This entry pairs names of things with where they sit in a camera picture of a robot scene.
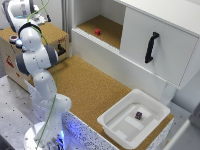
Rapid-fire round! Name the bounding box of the white cabinet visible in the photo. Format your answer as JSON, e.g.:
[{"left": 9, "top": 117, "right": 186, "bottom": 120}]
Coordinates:
[{"left": 70, "top": 0, "right": 200, "bottom": 107}]

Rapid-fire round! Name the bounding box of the pink block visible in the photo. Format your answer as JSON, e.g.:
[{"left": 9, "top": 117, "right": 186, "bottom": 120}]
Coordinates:
[{"left": 94, "top": 28, "right": 102, "bottom": 37}]

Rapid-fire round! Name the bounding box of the white plastic box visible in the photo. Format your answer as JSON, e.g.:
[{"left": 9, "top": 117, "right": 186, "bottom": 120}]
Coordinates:
[{"left": 96, "top": 88, "right": 172, "bottom": 150}]

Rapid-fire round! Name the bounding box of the purple block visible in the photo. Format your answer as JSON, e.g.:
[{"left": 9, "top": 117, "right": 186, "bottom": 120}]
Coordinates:
[{"left": 134, "top": 111, "right": 143, "bottom": 120}]

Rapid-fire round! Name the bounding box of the white sliding door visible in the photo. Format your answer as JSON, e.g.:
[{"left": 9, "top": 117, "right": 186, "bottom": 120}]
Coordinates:
[{"left": 119, "top": 6, "right": 200, "bottom": 89}]

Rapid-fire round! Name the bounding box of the blue button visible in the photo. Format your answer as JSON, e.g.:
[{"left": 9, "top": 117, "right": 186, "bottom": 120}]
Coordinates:
[{"left": 15, "top": 39, "right": 24, "bottom": 48}]

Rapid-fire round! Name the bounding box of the red button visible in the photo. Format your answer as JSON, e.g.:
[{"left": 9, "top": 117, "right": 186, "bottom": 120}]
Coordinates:
[{"left": 9, "top": 34, "right": 19, "bottom": 44}]

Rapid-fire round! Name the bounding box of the green cable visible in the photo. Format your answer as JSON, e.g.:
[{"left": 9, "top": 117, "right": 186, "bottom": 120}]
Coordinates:
[{"left": 26, "top": 0, "right": 60, "bottom": 150}]

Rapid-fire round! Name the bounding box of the black drawer handle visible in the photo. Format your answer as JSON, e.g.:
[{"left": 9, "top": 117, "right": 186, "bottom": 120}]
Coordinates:
[{"left": 56, "top": 43, "right": 67, "bottom": 56}]

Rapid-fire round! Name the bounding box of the black door handle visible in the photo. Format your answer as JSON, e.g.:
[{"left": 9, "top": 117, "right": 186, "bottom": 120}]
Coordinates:
[{"left": 144, "top": 31, "right": 160, "bottom": 64}]

